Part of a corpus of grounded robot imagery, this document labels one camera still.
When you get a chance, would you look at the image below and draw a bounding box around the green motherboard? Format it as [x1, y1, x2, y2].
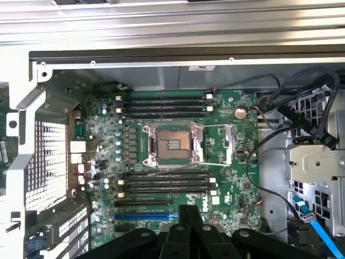
[70, 88, 261, 249]

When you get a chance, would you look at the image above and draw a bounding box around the thin metal locking lever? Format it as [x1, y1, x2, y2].
[146, 161, 202, 176]
[124, 118, 146, 129]

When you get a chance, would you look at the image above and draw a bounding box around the grey metal PC case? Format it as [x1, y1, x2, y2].
[4, 50, 345, 259]

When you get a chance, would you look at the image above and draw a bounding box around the black RAM slot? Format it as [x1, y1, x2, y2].
[122, 170, 211, 178]
[121, 101, 212, 108]
[121, 112, 212, 119]
[122, 183, 218, 190]
[115, 96, 215, 103]
[118, 189, 218, 199]
[118, 176, 217, 184]
[115, 106, 215, 113]

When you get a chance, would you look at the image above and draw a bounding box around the thin black wire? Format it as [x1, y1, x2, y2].
[211, 73, 281, 94]

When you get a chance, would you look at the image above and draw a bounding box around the metal disk bay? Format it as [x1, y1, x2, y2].
[285, 88, 345, 238]

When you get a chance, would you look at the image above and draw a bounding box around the blue flat SATA wire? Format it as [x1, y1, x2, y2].
[292, 195, 345, 259]

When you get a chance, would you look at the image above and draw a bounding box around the thick black power cable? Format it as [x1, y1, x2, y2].
[257, 66, 341, 151]

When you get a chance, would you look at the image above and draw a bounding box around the metal CPU socket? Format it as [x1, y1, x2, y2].
[142, 121, 204, 168]

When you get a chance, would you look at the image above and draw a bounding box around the metal socket cover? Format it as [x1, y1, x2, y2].
[203, 124, 234, 166]

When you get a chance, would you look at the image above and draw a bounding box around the round coin cell battery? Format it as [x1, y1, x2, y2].
[233, 106, 247, 121]

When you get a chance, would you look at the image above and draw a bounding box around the blue expansion slot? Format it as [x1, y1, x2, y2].
[114, 213, 179, 221]

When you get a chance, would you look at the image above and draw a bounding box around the long black expansion slot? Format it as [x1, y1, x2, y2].
[114, 200, 174, 208]

